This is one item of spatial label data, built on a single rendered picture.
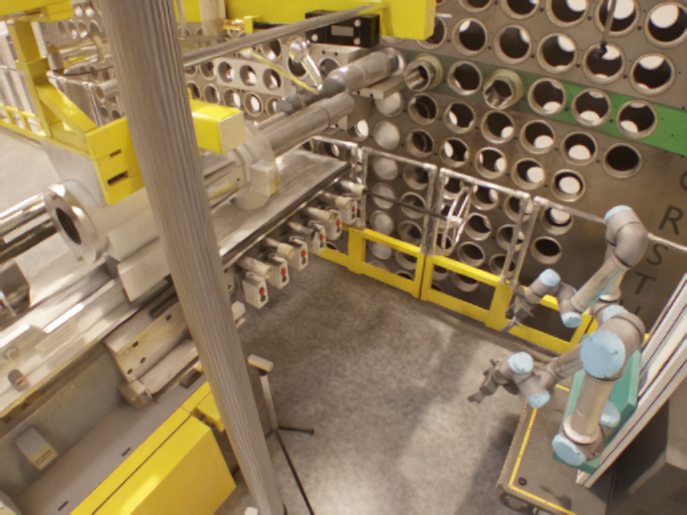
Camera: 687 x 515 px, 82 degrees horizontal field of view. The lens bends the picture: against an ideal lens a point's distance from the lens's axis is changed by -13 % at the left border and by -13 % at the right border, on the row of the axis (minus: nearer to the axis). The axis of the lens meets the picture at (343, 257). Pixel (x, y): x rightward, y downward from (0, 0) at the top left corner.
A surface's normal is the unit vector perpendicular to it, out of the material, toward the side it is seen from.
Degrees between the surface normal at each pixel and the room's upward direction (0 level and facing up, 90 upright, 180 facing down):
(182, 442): 0
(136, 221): 68
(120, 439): 0
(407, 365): 0
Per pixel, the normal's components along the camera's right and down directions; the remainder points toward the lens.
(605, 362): -0.82, 0.25
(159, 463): 0.00, -0.78
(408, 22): -0.40, 0.58
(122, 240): 0.78, 0.02
